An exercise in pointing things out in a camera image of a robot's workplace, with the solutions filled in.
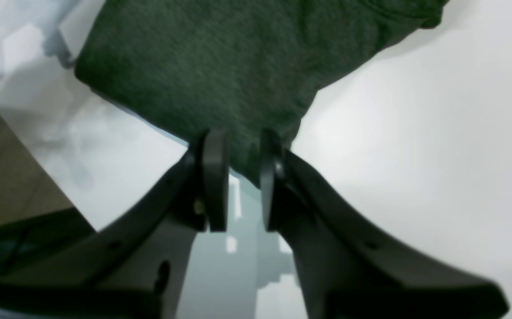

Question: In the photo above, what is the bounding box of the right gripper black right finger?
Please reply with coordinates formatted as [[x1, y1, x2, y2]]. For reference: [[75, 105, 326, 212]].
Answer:
[[260, 129, 509, 319]]

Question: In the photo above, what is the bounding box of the green long-sleeve T-shirt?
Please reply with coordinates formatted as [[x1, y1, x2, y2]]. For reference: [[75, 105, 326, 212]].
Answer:
[[74, 0, 447, 187]]

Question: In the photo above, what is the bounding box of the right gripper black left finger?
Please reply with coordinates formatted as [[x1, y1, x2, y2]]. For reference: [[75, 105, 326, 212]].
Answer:
[[0, 129, 229, 319]]

